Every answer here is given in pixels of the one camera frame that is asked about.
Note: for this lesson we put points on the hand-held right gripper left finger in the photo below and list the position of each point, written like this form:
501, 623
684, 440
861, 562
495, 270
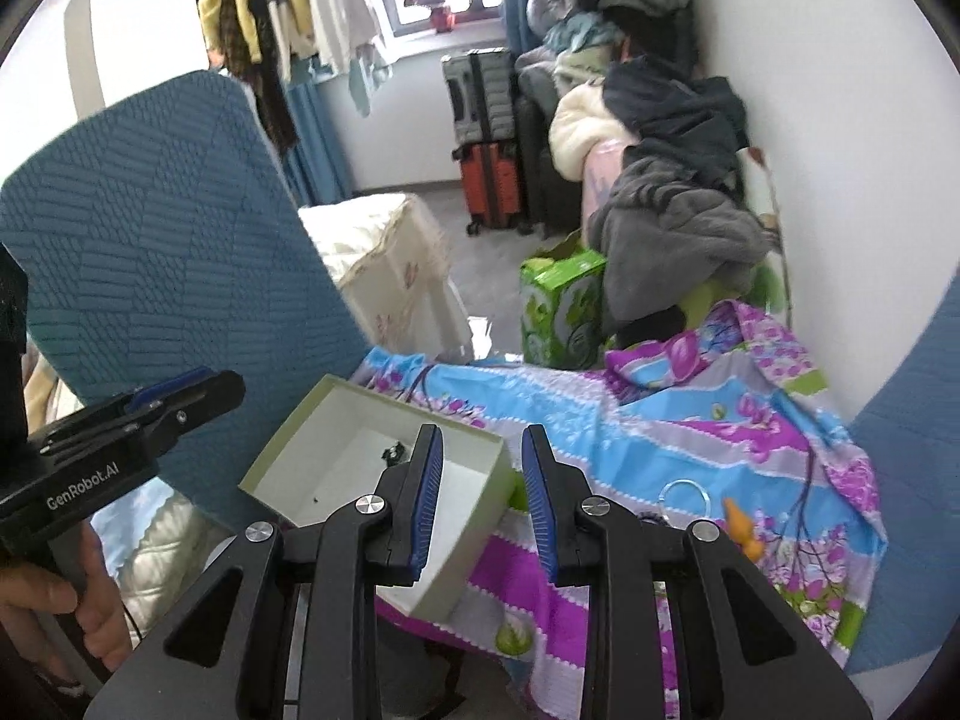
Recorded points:
424, 499

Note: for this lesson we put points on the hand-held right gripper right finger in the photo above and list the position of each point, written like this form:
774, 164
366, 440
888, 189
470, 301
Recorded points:
536, 502

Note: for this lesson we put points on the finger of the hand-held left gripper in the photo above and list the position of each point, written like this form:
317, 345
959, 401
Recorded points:
187, 409
169, 386

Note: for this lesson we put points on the white and green cardboard box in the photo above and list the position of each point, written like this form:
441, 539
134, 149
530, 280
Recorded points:
352, 457

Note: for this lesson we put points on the silver bangle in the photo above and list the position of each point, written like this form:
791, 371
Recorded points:
684, 481

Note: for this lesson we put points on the small black jewelry piece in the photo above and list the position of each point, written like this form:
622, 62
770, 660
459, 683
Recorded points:
391, 453

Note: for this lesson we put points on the person's left hand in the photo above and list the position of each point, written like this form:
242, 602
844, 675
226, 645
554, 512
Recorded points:
105, 615

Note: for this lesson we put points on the white quilted blanket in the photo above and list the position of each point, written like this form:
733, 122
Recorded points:
172, 562

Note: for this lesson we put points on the floral printed cloth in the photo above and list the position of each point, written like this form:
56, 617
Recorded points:
675, 420

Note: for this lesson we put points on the green printed carton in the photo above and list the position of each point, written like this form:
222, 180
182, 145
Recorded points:
562, 307

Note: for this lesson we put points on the orange hair clip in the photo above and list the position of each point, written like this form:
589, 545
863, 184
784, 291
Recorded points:
739, 526

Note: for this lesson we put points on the cream floral covered table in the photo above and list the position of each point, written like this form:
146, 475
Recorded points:
375, 240

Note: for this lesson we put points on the green chair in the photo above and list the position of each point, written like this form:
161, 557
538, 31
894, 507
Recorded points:
705, 300

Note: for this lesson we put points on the blue curtain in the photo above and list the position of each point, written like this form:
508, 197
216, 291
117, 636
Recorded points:
315, 135

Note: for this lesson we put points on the grey fleece garment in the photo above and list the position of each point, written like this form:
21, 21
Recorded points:
675, 240

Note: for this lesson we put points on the dark patterned hanging garment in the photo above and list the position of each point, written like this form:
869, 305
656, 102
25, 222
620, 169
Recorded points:
262, 82

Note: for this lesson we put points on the pink blanket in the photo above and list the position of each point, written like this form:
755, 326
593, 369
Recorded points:
600, 187

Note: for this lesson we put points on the black suitcase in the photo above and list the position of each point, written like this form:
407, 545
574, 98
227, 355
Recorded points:
541, 180

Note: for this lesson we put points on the red suitcase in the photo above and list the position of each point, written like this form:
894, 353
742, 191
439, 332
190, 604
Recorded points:
487, 180

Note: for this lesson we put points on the cream fleece blanket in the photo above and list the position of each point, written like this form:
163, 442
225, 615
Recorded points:
585, 127

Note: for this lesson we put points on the rolled floral mat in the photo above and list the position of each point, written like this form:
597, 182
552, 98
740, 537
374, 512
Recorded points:
772, 195

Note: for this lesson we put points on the grey suitcase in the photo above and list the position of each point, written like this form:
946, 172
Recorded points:
472, 97

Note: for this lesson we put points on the dark navy garment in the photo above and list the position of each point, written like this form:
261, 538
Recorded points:
675, 112

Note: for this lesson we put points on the pile of clothes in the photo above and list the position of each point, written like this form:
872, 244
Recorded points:
600, 7

